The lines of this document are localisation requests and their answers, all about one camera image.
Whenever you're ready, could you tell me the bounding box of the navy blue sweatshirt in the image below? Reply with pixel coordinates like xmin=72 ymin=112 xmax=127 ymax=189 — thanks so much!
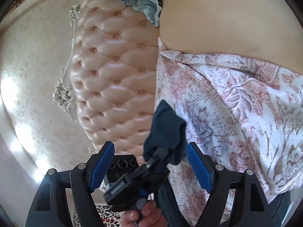
xmin=143 ymin=99 xmax=187 ymax=166

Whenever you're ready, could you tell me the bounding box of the white lattice cabinet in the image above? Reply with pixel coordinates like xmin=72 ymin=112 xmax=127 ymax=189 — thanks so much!
xmin=73 ymin=203 xmax=123 ymax=227

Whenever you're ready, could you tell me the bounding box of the person's left hand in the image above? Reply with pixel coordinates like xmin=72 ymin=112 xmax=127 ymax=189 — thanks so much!
xmin=121 ymin=203 xmax=167 ymax=227

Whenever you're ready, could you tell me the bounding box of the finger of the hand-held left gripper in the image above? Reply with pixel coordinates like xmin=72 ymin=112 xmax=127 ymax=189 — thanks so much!
xmin=154 ymin=149 xmax=169 ymax=169
xmin=145 ymin=148 xmax=164 ymax=169

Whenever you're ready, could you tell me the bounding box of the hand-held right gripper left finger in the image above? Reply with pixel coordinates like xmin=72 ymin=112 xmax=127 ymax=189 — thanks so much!
xmin=25 ymin=141 xmax=116 ymax=227

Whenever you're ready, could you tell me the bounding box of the pink floral blanket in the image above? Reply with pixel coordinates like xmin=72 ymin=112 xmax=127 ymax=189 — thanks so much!
xmin=155 ymin=37 xmax=303 ymax=218

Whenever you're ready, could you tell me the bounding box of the light blue denim garment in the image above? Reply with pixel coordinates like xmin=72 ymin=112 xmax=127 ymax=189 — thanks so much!
xmin=113 ymin=0 xmax=164 ymax=27

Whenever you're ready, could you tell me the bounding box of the pink tufted leather sofa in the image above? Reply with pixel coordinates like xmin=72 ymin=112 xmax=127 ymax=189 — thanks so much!
xmin=52 ymin=0 xmax=299 ymax=156

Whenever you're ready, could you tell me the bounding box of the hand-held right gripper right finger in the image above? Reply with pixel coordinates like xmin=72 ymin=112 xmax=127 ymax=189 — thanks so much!
xmin=186 ymin=142 xmax=283 ymax=227

